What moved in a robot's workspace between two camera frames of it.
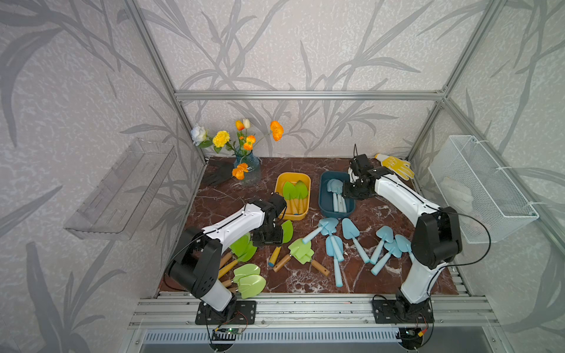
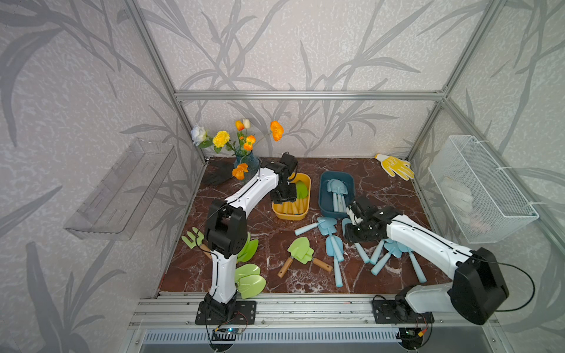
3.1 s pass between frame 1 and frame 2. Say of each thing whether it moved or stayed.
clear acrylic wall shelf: stayed
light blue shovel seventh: stayed
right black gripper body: moved
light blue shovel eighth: stayed
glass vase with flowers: stayed
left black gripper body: moved
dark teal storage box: stayed
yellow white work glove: stayed
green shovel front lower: stayed
